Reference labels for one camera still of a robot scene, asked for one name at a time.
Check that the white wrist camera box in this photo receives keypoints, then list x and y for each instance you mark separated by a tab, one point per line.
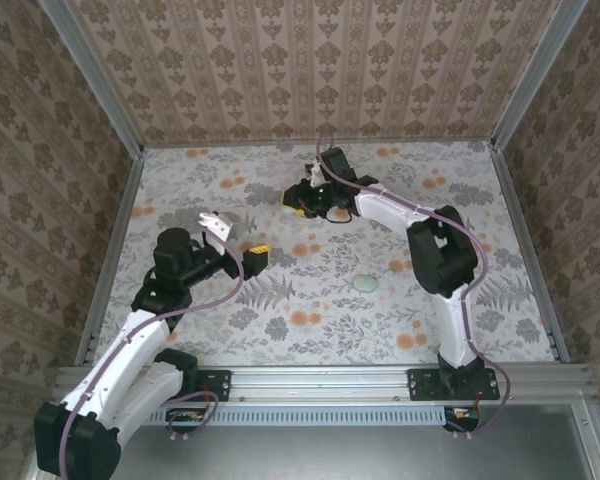
314	173
219	225

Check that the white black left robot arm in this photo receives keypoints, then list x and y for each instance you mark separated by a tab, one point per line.
115	360

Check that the pale green oval cover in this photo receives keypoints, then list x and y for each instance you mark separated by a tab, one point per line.
365	283

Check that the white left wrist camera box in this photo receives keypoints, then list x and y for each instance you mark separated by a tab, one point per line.
219	225

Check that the aluminium frame post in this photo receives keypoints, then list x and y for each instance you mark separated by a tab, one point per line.
535	75
94	75

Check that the aluminium front rail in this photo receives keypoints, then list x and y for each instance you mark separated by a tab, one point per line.
305	382

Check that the mint green earbud charging case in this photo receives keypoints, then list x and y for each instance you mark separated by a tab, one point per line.
294	210

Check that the floral print tablecloth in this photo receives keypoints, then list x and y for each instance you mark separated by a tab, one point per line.
330	340

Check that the aluminium side rail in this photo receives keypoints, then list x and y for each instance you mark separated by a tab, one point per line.
114	250
520	225

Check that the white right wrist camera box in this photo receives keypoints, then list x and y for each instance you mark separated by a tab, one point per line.
314	173

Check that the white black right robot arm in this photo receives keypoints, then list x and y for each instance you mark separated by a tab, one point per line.
390	210

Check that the grey metal sheet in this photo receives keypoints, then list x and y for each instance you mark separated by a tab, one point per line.
330	450

